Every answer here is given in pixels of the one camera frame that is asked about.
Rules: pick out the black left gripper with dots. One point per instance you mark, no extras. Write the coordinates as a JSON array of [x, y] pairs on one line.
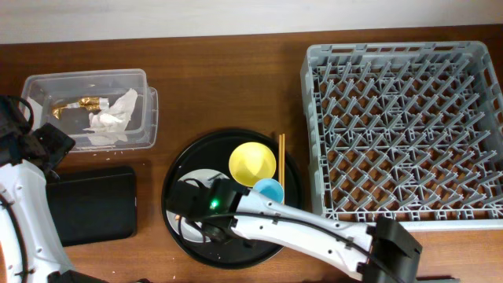
[[59, 142]]

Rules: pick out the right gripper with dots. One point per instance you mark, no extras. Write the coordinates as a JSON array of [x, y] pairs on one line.
[[214, 239]]

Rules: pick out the gold coffee sachet wrapper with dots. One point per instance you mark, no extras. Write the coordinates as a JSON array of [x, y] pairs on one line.
[[88, 103]]

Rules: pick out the white tissue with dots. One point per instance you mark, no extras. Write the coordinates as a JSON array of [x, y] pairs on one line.
[[110, 124]]

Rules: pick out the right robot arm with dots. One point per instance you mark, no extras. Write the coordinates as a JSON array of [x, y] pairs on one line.
[[384, 252]]

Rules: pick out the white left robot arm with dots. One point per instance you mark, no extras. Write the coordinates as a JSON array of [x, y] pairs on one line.
[[31, 248]]

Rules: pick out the clear plastic waste bin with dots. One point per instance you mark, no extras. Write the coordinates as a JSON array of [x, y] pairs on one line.
[[43, 92]]

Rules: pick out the grey dishwasher rack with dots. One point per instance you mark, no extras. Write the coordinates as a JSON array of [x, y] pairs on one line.
[[411, 131]]

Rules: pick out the grey plate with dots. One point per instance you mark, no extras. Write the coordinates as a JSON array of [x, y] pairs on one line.
[[207, 177]]

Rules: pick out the round black serving tray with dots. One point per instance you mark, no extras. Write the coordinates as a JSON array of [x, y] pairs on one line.
[[212, 151]]

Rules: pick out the yellow bowl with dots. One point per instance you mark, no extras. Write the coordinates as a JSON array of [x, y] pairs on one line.
[[251, 162]]

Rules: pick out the blue cup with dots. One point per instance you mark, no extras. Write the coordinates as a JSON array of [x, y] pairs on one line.
[[271, 189]]

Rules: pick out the black rectangular tray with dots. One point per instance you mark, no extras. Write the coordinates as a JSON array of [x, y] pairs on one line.
[[94, 206]]

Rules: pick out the left wooden chopstick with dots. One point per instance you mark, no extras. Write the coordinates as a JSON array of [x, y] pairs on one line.
[[280, 159]]

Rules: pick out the wooden chopstick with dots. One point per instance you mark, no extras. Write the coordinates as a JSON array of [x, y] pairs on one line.
[[280, 159], [283, 187]]

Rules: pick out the right wooden chopstick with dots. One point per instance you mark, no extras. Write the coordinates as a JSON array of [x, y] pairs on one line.
[[283, 187]]

